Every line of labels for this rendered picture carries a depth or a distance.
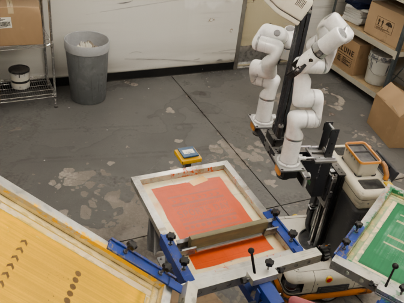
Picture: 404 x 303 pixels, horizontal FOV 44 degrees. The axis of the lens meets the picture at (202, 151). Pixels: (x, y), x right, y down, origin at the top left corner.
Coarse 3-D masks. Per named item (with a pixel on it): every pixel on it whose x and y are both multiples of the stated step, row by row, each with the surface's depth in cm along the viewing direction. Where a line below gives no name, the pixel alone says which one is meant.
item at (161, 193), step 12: (156, 192) 269; (168, 192) 270; (180, 192) 271; (168, 204) 262; (168, 216) 254; (180, 228) 248; (216, 228) 250; (204, 252) 236; (216, 252) 236; (228, 252) 237; (204, 264) 230; (216, 264) 230
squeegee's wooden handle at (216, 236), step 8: (240, 224) 239; (248, 224) 239; (256, 224) 240; (264, 224) 243; (208, 232) 232; (216, 232) 233; (224, 232) 234; (232, 232) 236; (240, 232) 238; (248, 232) 241; (256, 232) 243; (192, 240) 228; (200, 240) 230; (208, 240) 232; (216, 240) 235; (224, 240) 237
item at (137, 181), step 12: (180, 168) 283; (192, 168) 285; (204, 168) 286; (216, 168) 290; (228, 168) 288; (132, 180) 270; (144, 180) 273; (156, 180) 276; (240, 180) 280; (144, 192) 262; (252, 192) 272; (144, 204) 256; (252, 204) 266; (156, 216) 248; (264, 216) 257; (156, 228) 243; (288, 252) 236; (240, 264) 227; (204, 276) 219
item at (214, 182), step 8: (200, 184) 279; (208, 184) 280; (216, 184) 281; (224, 184) 281; (224, 192) 275; (232, 200) 270; (240, 208) 265; (240, 216) 260; (248, 216) 260; (248, 240) 245; (256, 240) 246; (264, 240) 246; (232, 248) 240; (240, 248) 240; (248, 248) 241; (256, 248) 241; (264, 248) 242; (272, 248) 242; (240, 256) 236; (248, 256) 236
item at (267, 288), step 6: (270, 282) 213; (258, 288) 212; (264, 288) 210; (270, 288) 210; (264, 294) 208; (270, 294) 208; (276, 294) 208; (264, 300) 209; (270, 300) 205; (276, 300) 205; (282, 300) 206
